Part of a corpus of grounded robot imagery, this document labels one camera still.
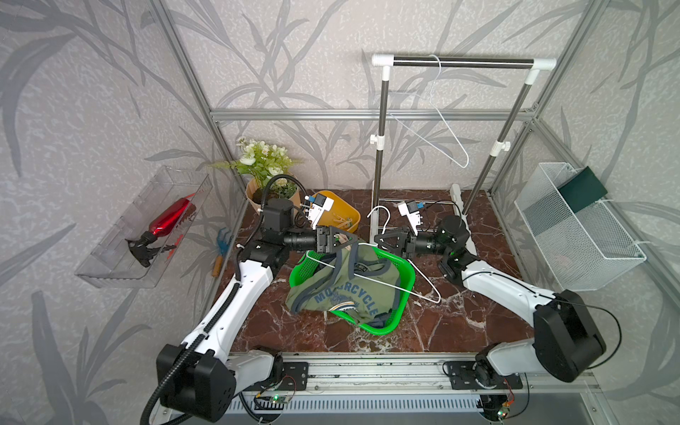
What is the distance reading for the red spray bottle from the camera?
2.01 ft

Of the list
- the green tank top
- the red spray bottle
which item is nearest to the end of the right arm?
the green tank top

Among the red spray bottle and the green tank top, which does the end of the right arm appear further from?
the red spray bottle
